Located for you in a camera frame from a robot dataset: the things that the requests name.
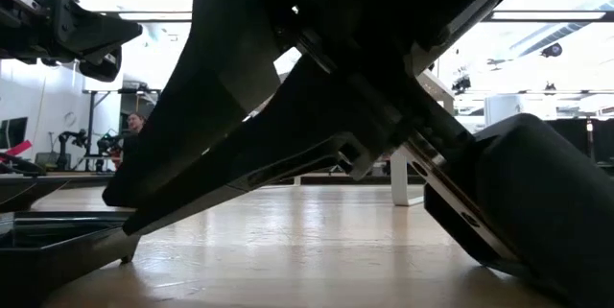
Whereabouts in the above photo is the black table frame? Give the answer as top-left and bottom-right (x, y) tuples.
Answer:
(0, 172), (426, 187)

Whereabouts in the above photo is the black ceiling spotlight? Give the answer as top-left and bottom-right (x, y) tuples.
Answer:
(541, 41), (564, 59)
(450, 75), (473, 96)

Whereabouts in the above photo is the dark computer monitor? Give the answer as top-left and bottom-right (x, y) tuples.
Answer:
(0, 116), (29, 151)

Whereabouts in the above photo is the black square mini plate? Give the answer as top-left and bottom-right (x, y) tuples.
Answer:
(0, 209), (141, 308)

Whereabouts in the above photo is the black standing panel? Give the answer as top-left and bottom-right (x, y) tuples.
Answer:
(546, 118), (592, 155)
(592, 118), (614, 168)

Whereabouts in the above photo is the black teardrop mini plate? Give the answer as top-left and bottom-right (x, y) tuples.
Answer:
(0, 177), (70, 213)

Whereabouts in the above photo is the white perforated metal shelf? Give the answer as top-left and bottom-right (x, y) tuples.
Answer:
(292, 68), (456, 207)

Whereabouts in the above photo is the black gantry frame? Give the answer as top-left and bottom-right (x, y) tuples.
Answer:
(83, 87), (162, 173)

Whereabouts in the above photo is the red flat object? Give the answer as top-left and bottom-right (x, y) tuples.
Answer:
(0, 139), (34, 158)

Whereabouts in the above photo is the white cylindrical pillar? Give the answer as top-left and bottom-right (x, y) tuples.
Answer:
(484, 94), (529, 127)

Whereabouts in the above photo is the person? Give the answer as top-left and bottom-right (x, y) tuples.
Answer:
(110, 111), (148, 169)

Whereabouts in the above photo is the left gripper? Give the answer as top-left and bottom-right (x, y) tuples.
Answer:
(0, 0), (144, 83)

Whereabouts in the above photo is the black overhead light bar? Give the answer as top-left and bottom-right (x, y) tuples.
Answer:
(103, 9), (614, 23)

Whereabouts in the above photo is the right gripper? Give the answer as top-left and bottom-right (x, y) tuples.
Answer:
(268, 0), (614, 308)

